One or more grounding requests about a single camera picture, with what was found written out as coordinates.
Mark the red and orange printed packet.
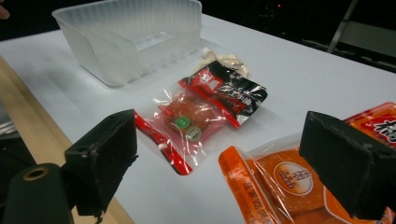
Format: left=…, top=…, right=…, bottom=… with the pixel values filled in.
left=343, top=101, right=396, bottom=151

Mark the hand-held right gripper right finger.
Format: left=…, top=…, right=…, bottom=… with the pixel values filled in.
left=298, top=110, right=396, bottom=221

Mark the cream spout pouch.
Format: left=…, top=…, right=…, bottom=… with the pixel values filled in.
left=198, top=46, right=250, bottom=79

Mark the orange clear-window packet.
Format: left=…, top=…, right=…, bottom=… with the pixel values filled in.
left=218, top=145, right=396, bottom=224

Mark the clear packet with red contents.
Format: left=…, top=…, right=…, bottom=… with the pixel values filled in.
left=134, top=89, right=229, bottom=177

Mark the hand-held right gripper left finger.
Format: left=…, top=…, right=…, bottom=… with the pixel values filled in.
left=64, top=108, right=139, bottom=217

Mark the grey metal stand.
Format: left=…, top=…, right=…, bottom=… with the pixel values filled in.
left=326, top=0, right=396, bottom=73

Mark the black and red sauce packet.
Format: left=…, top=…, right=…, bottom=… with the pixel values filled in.
left=177, top=60, right=269, bottom=130

